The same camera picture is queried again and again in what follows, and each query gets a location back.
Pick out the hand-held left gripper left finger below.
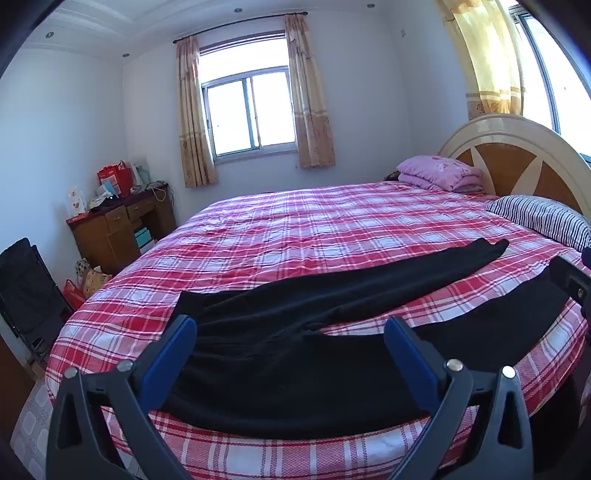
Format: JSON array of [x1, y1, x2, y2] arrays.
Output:
[[45, 315, 199, 480]]

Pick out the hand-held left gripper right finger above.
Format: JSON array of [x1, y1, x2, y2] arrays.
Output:
[[384, 316, 548, 480]]

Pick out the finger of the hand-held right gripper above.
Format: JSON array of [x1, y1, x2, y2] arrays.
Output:
[[549, 255, 591, 319]]

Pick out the black pants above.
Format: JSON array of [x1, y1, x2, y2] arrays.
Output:
[[159, 237, 585, 441]]

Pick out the striped pillow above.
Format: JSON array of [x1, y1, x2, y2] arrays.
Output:
[[485, 195, 591, 252]]

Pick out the patterned shopping bag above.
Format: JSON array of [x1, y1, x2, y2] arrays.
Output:
[[76, 258, 113, 298]]

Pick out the small red plastic bag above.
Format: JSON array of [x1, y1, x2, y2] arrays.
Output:
[[63, 279, 86, 311]]

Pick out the wooden desk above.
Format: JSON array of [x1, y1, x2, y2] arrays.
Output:
[[66, 182, 177, 278]]

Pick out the cream and wood headboard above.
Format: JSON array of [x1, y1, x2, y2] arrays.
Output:
[[436, 114, 591, 217]]

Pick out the black folded chair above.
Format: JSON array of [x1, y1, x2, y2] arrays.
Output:
[[0, 237, 75, 365]]

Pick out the round bed red plaid sheet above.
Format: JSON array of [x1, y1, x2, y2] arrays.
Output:
[[44, 180, 591, 480]]

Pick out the white patterned box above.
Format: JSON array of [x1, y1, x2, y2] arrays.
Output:
[[67, 186, 88, 215]]

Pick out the folded pink blanket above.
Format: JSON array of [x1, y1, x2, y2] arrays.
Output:
[[397, 155, 485, 192]]

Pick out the red gift bag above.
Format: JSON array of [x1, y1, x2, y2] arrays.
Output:
[[97, 161, 134, 197]]

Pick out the large side window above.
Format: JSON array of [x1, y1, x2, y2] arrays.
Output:
[[508, 0, 591, 162]]

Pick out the beige floral curtain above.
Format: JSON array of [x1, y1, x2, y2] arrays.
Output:
[[284, 14, 337, 169], [174, 36, 219, 188]]

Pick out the sliding window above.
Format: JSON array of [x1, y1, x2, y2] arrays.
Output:
[[198, 34, 300, 162]]

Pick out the yellow sheer curtain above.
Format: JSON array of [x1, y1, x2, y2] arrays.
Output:
[[436, 0, 527, 116]]

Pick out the dark curtain rod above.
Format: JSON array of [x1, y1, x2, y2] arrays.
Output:
[[173, 10, 308, 44]]

